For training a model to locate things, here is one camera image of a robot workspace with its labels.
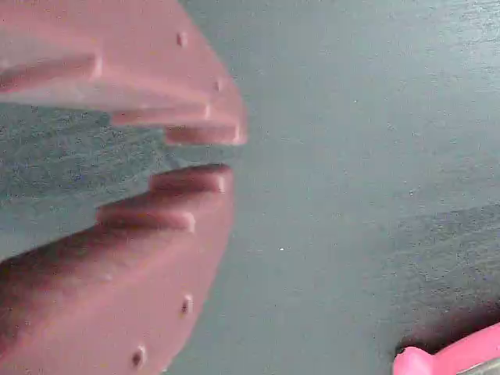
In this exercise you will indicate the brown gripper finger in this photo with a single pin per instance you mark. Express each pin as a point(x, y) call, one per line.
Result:
point(117, 58)
point(117, 293)

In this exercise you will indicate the red turtle toy gold shell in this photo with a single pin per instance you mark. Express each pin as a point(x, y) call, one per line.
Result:
point(449, 359)

